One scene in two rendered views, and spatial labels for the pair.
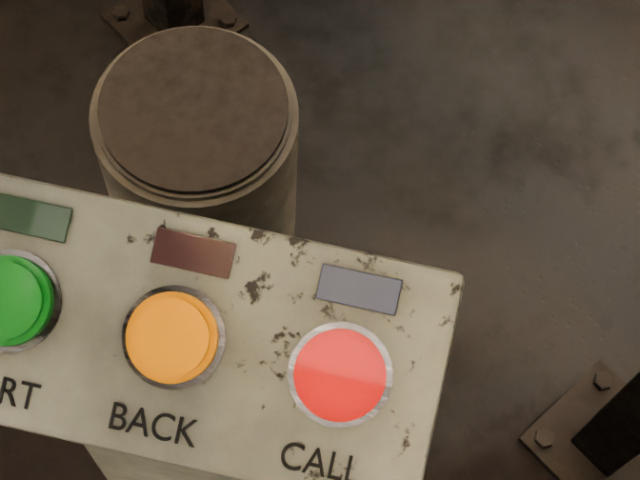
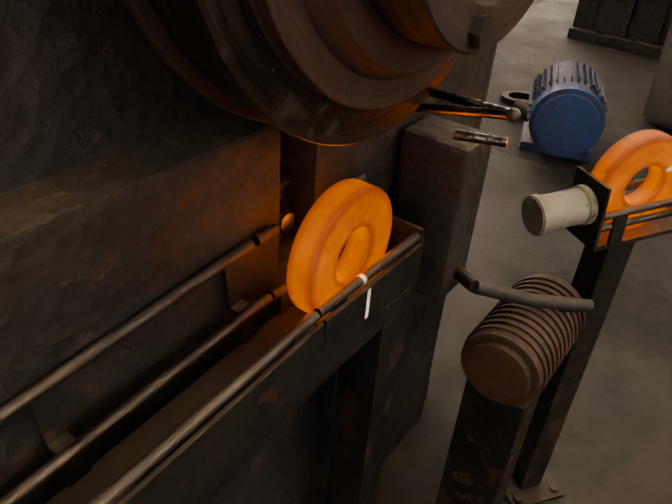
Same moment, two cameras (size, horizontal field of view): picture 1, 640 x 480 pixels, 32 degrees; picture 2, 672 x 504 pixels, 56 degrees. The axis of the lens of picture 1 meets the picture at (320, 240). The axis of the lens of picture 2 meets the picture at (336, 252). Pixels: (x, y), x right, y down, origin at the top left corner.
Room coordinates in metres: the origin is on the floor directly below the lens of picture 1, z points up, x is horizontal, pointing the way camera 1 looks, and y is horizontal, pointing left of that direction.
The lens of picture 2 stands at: (0.73, 1.14, 1.11)
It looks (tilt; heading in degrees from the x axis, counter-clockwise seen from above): 34 degrees down; 297
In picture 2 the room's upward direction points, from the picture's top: 4 degrees clockwise
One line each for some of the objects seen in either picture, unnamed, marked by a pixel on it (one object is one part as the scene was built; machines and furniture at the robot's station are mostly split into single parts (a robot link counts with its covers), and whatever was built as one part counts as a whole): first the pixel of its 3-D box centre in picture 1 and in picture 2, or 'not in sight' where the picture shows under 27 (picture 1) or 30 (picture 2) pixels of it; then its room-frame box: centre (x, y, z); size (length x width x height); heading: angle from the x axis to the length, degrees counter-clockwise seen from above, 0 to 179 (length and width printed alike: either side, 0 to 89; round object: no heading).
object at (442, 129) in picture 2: not in sight; (432, 209); (0.96, 0.40, 0.68); 0.11 x 0.08 x 0.24; 172
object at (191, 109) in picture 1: (215, 276); not in sight; (0.32, 0.08, 0.26); 0.12 x 0.12 x 0.52
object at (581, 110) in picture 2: not in sight; (564, 105); (1.08, -1.65, 0.17); 0.57 x 0.31 x 0.34; 102
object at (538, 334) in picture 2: not in sight; (498, 423); (0.80, 0.33, 0.27); 0.22 x 0.13 x 0.53; 82
